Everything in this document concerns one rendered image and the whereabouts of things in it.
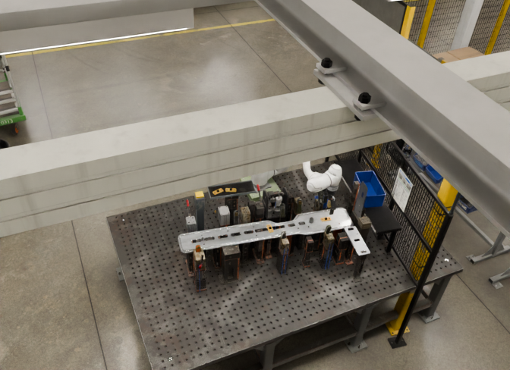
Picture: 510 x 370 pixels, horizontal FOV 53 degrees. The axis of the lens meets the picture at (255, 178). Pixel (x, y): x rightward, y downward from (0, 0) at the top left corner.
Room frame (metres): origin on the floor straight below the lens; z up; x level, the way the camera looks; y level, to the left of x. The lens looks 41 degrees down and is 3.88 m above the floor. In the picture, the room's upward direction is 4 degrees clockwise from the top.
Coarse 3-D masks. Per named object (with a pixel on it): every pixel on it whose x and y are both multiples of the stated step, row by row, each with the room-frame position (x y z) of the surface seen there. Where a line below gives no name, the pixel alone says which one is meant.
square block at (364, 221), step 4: (360, 220) 2.87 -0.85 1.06; (364, 220) 2.87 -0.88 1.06; (368, 220) 2.87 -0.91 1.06; (360, 224) 2.85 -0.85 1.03; (364, 224) 2.83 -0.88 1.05; (368, 224) 2.84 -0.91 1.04; (360, 228) 2.84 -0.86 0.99; (364, 228) 2.83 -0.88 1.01; (368, 228) 2.85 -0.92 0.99; (360, 232) 2.83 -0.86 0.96; (364, 232) 2.84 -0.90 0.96; (368, 232) 2.85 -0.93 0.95; (364, 236) 2.84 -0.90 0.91; (364, 240) 2.84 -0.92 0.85; (356, 252) 2.83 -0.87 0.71
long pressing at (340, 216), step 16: (336, 208) 3.05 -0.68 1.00; (240, 224) 2.79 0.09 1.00; (256, 224) 2.80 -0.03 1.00; (272, 224) 2.81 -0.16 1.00; (304, 224) 2.84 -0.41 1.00; (320, 224) 2.85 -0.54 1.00; (336, 224) 2.86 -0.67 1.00; (352, 224) 2.87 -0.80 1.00; (208, 240) 2.60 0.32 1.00; (224, 240) 2.61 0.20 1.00; (240, 240) 2.63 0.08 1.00; (256, 240) 2.64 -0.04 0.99
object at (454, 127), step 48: (0, 0) 1.30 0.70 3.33; (48, 0) 1.32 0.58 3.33; (96, 0) 1.34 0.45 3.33; (144, 0) 1.38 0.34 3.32; (192, 0) 1.44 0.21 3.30; (240, 0) 1.51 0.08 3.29; (288, 0) 1.17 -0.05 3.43; (336, 0) 1.03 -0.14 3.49; (336, 48) 0.97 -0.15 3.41; (384, 48) 0.83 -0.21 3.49; (384, 96) 0.80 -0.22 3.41; (432, 96) 0.67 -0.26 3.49; (480, 96) 0.68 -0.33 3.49; (432, 144) 0.66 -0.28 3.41; (480, 144) 0.56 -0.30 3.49; (480, 192) 0.55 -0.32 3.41
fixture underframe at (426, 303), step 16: (432, 288) 2.80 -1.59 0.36; (416, 304) 2.72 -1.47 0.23; (432, 304) 2.74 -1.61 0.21; (352, 320) 2.51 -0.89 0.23; (368, 320) 2.43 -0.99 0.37; (384, 320) 2.53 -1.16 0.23; (432, 320) 2.72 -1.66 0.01; (336, 336) 2.35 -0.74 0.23; (352, 336) 2.39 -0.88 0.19; (256, 352) 2.17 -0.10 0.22; (272, 352) 2.05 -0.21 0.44; (288, 352) 2.18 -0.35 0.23; (304, 352) 2.19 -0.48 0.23; (352, 352) 2.35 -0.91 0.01; (256, 368) 2.02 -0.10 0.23
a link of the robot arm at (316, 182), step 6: (306, 162) 3.02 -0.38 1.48; (306, 168) 2.95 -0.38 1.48; (306, 174) 2.90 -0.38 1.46; (312, 174) 2.86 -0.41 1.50; (318, 174) 2.85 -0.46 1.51; (324, 174) 2.86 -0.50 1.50; (312, 180) 2.79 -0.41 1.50; (318, 180) 2.79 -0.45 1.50; (324, 180) 2.80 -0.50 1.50; (330, 180) 2.83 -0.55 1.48; (312, 186) 2.76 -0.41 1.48; (318, 186) 2.76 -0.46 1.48; (324, 186) 2.78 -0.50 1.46
